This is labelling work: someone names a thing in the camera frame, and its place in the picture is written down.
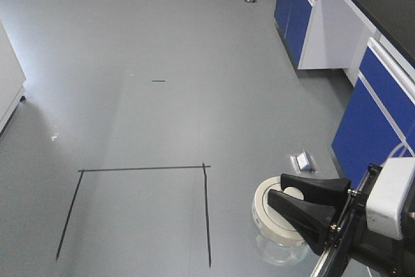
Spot near floor socket box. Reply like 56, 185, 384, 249
289, 150, 316, 173

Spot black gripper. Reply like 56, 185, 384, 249
267, 164, 389, 276

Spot white cabinet on casters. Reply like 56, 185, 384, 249
0, 22, 26, 132

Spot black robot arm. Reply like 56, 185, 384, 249
267, 158, 414, 276

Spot glass jar with white lid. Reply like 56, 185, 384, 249
251, 176, 310, 267

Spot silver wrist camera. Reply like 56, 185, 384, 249
366, 157, 414, 241

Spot blue lab bench cabinets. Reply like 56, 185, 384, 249
274, 0, 414, 186

